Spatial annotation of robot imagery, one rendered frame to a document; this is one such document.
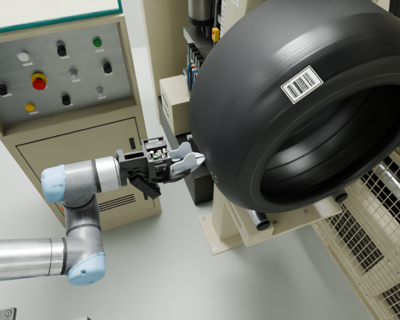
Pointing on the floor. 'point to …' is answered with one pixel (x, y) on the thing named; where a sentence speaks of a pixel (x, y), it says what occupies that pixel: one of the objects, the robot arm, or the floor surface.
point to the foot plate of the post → (206, 220)
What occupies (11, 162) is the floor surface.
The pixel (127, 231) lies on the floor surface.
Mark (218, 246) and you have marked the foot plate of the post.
